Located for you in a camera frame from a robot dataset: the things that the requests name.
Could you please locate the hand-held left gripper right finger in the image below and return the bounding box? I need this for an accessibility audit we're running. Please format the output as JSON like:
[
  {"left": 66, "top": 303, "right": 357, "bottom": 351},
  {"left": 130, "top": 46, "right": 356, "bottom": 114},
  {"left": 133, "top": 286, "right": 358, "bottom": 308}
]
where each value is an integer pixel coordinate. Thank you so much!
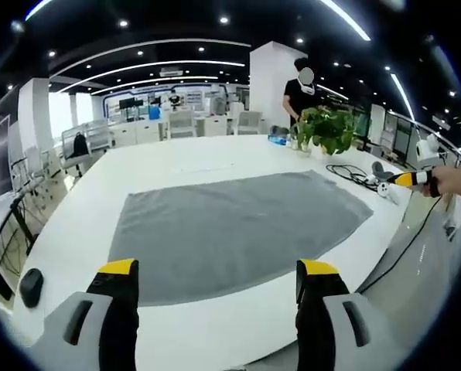
[{"left": 295, "top": 259, "right": 406, "bottom": 371}]

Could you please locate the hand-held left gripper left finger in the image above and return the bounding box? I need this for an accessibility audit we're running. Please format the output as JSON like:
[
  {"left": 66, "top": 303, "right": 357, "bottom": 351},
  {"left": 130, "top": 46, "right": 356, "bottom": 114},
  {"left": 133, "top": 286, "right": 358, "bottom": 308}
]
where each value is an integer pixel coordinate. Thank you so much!
[{"left": 31, "top": 258, "right": 141, "bottom": 371}]

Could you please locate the grey towel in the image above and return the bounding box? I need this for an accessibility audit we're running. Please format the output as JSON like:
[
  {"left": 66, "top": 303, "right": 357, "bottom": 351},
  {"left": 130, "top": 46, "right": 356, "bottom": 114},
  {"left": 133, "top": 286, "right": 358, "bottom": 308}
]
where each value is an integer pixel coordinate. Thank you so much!
[{"left": 107, "top": 168, "right": 374, "bottom": 308}]

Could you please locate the person's right hand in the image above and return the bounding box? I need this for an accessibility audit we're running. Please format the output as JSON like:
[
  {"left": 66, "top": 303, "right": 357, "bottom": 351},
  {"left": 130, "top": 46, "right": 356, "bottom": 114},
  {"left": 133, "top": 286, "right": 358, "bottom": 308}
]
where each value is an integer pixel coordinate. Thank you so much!
[{"left": 433, "top": 166, "right": 461, "bottom": 200}]

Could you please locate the white controller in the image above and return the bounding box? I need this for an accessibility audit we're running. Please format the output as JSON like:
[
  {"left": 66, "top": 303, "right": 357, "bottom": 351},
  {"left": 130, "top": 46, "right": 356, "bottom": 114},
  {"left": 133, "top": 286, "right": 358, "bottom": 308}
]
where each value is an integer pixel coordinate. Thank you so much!
[{"left": 376, "top": 181, "right": 402, "bottom": 204}]

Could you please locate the green potted plant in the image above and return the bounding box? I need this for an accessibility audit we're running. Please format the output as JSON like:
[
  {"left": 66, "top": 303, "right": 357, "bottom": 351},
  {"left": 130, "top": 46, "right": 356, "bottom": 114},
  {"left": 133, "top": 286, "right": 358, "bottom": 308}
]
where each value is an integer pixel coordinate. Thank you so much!
[{"left": 291, "top": 106, "right": 358, "bottom": 156}]

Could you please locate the black computer mouse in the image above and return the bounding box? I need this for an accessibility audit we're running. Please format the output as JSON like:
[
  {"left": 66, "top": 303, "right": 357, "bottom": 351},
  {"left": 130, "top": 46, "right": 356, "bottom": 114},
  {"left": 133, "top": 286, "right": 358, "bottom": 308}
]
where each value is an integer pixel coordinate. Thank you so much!
[{"left": 19, "top": 267, "right": 45, "bottom": 309}]

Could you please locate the white office chair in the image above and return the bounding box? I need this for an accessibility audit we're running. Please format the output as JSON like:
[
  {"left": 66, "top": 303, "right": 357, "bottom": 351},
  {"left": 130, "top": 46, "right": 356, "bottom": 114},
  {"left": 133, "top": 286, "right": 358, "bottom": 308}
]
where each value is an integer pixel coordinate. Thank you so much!
[
  {"left": 167, "top": 109, "right": 197, "bottom": 140},
  {"left": 235, "top": 111, "right": 264, "bottom": 136}
]

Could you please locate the black jacket on chair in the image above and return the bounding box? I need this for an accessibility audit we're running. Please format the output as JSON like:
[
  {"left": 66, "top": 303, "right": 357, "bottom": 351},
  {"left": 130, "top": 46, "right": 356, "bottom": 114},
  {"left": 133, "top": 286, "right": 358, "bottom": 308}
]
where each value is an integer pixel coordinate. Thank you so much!
[{"left": 61, "top": 132, "right": 91, "bottom": 160}]

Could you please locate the white table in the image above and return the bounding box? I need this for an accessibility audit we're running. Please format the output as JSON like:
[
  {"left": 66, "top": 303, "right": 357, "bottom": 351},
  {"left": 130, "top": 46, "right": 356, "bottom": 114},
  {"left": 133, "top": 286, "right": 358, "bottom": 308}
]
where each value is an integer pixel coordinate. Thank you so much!
[{"left": 12, "top": 134, "right": 423, "bottom": 371}]

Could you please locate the white camera device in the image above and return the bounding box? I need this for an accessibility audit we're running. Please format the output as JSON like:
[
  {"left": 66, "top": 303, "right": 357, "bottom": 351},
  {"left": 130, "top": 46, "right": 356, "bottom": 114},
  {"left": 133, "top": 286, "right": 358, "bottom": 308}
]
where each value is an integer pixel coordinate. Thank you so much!
[{"left": 415, "top": 134, "right": 443, "bottom": 168}]

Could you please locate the coiled black cable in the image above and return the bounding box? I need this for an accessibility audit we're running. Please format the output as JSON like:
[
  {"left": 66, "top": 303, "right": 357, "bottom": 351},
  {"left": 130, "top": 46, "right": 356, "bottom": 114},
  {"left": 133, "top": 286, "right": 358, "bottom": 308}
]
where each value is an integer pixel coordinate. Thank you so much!
[{"left": 326, "top": 163, "right": 375, "bottom": 187}]

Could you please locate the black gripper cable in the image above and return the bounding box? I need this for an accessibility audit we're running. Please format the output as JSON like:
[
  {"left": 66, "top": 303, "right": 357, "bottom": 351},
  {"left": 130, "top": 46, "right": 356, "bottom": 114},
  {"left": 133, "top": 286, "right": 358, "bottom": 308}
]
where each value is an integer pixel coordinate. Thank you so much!
[{"left": 355, "top": 192, "right": 445, "bottom": 294}]

